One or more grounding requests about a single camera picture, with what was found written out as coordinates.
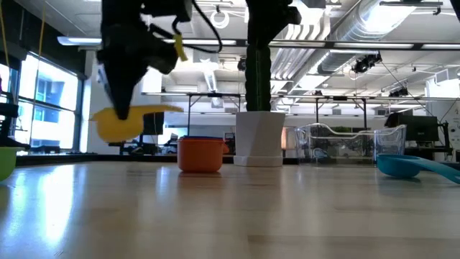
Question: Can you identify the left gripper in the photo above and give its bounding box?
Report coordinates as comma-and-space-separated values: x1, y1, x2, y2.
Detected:
98, 0, 180, 121

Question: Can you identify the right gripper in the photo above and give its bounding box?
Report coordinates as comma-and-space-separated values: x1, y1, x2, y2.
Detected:
246, 0, 303, 47

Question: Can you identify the yellow measuring cup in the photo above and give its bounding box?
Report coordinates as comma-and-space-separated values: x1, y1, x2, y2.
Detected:
90, 104, 184, 144

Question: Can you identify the blue measuring cup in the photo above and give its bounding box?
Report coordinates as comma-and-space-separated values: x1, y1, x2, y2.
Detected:
180, 135, 224, 141

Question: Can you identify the orange-red measuring cup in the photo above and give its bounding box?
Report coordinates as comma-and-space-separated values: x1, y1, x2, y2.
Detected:
177, 137, 230, 173

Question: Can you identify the green measuring cup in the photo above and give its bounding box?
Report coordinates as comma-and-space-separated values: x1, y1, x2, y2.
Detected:
0, 146, 19, 183

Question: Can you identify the teal measuring cup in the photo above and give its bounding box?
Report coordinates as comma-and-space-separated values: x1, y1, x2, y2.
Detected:
376, 153, 460, 185

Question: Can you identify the clear plastic basket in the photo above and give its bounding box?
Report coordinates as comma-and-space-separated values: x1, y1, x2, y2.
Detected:
294, 122, 408, 167

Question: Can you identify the green cactus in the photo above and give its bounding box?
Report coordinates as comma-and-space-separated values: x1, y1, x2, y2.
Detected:
245, 45, 272, 112

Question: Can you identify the small black background monitor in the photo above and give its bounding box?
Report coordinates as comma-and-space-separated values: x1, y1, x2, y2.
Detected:
142, 112, 165, 136

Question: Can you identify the long ceiling light strip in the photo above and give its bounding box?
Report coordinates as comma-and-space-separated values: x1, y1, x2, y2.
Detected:
56, 35, 450, 50

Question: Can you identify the large window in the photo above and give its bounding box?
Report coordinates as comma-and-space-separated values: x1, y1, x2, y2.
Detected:
0, 53, 84, 154

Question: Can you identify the white hexagonal plant pot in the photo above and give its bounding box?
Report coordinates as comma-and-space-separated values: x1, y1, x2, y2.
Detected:
233, 110, 287, 168

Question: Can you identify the black hanging ceiling device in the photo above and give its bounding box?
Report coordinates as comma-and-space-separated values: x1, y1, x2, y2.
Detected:
351, 52, 383, 75

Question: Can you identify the black computer monitor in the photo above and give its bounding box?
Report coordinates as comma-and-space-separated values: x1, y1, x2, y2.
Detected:
384, 112, 440, 142

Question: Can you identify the yellow cable tag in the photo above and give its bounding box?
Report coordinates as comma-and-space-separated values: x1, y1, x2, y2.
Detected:
173, 34, 188, 63

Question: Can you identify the black background table frame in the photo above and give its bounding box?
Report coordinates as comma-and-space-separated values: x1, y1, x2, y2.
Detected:
315, 95, 368, 124
186, 92, 242, 137

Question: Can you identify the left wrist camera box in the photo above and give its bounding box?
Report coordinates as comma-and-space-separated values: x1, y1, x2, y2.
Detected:
142, 0, 194, 23

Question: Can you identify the silver ventilation duct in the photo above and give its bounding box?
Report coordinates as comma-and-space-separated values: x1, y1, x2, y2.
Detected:
318, 0, 418, 75

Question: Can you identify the black aluminium table frame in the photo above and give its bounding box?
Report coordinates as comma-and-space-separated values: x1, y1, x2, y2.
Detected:
14, 153, 460, 168

